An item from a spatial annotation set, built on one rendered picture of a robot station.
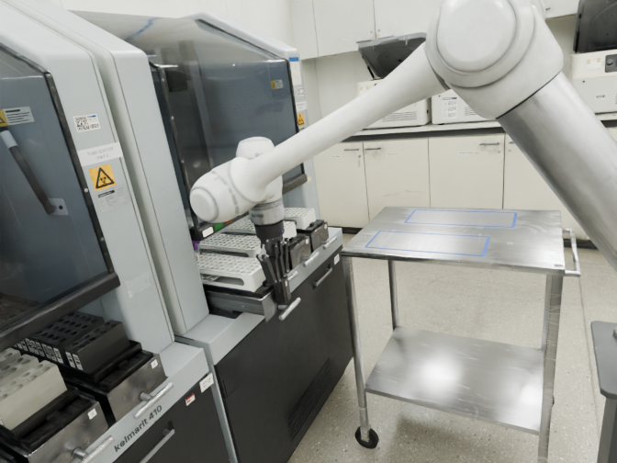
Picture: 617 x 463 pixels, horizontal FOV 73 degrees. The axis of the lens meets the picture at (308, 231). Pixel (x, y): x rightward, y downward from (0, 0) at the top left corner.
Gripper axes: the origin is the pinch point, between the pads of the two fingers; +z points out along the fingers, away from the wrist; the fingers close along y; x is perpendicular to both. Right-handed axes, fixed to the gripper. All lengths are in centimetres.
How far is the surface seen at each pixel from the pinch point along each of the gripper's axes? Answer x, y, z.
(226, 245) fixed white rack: -26.7, -11.4, -6.6
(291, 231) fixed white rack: -14.5, -32.0, -4.4
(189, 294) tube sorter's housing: -20.0, 13.6, -3.4
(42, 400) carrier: -19, 54, -3
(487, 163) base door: 27, -228, 19
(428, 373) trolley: 29, -41, 52
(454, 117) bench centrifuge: 5, -229, -15
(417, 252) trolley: 30.4, -27.7, -1.9
